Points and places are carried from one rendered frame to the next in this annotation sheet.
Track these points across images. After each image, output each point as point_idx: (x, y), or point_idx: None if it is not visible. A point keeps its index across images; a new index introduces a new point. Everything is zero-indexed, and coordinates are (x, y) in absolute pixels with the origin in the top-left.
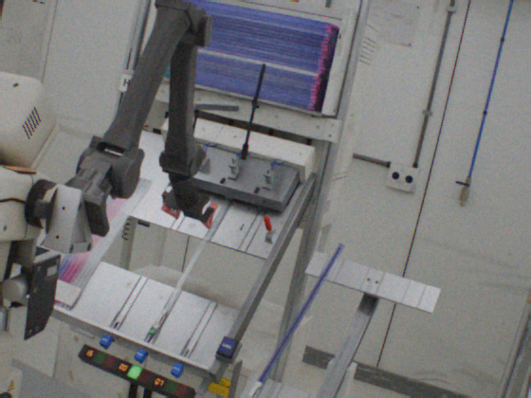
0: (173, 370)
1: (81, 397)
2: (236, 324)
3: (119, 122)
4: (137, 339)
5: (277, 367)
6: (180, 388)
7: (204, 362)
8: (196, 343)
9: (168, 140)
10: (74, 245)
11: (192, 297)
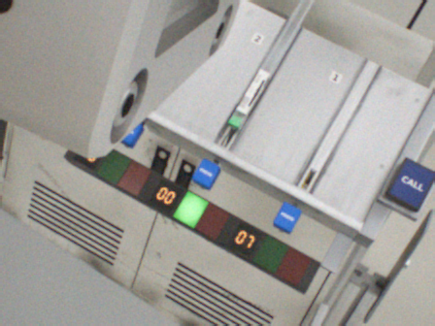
0: (280, 219)
1: (69, 273)
2: (425, 124)
3: None
4: (201, 139)
5: None
6: (291, 261)
7: (348, 206)
8: (332, 158)
9: None
10: (152, 73)
11: (324, 46)
